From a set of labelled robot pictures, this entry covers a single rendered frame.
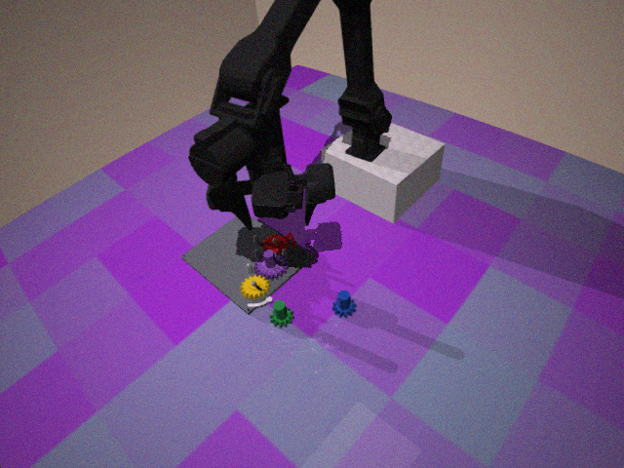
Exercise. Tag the red gear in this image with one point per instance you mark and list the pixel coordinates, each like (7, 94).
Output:
(283, 243)

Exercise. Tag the dark blue gear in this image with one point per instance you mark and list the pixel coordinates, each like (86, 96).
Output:
(344, 305)

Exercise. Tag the white curved arrow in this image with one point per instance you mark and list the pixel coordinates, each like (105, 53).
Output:
(260, 303)

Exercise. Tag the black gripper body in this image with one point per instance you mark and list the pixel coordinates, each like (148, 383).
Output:
(318, 180)

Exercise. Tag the green gear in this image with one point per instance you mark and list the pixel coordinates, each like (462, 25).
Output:
(281, 315)

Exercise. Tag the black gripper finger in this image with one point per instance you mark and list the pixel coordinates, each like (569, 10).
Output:
(310, 205)
(241, 211)

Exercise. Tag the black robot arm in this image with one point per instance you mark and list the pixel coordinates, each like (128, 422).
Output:
(257, 69)

